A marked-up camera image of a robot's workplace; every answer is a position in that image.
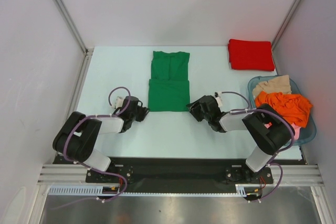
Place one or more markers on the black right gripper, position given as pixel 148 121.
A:
pixel 191 106

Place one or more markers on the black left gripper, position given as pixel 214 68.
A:
pixel 143 111

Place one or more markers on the green t-shirt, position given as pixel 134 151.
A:
pixel 169 86

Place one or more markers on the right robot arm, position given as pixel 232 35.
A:
pixel 270 131

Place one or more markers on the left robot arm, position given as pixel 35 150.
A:
pixel 77 138

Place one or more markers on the folded red t-shirt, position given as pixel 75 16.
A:
pixel 250 55

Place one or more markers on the beige t-shirt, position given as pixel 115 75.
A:
pixel 274 85

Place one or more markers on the orange t-shirt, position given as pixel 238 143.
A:
pixel 294 108

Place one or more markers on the pink t-shirt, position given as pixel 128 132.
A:
pixel 295 127

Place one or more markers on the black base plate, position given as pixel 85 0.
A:
pixel 181 173

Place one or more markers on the aluminium frame post left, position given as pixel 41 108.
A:
pixel 71 25

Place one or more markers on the aluminium frame post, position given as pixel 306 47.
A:
pixel 289 16
pixel 71 25

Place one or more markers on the white slotted cable duct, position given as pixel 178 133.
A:
pixel 110 191

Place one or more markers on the aluminium front rail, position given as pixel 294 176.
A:
pixel 71 174

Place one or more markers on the aluminium frame post right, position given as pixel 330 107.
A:
pixel 289 16

